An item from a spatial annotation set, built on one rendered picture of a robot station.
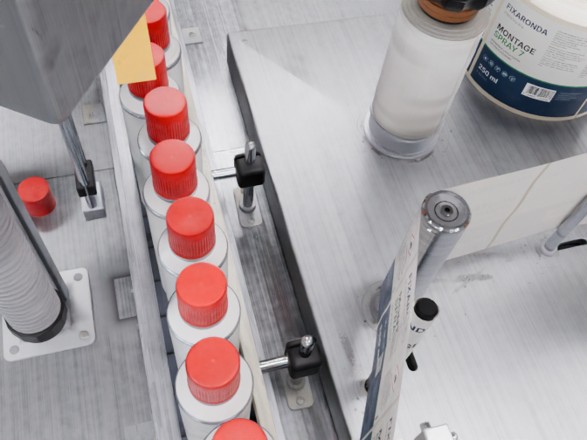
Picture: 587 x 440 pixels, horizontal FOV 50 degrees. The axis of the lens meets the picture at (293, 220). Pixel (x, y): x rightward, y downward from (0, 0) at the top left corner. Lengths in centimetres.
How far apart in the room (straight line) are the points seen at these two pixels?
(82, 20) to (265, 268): 52
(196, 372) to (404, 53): 38
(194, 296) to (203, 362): 4
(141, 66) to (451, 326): 38
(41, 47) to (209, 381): 24
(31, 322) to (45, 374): 29
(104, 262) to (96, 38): 51
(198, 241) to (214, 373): 10
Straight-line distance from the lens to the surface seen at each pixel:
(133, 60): 51
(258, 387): 56
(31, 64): 20
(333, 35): 86
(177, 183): 46
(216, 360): 39
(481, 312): 67
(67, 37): 21
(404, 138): 71
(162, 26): 56
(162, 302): 63
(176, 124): 49
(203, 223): 43
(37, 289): 36
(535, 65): 79
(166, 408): 51
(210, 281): 41
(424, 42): 62
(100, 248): 72
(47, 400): 67
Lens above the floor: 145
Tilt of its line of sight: 58 degrees down
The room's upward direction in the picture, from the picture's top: 10 degrees clockwise
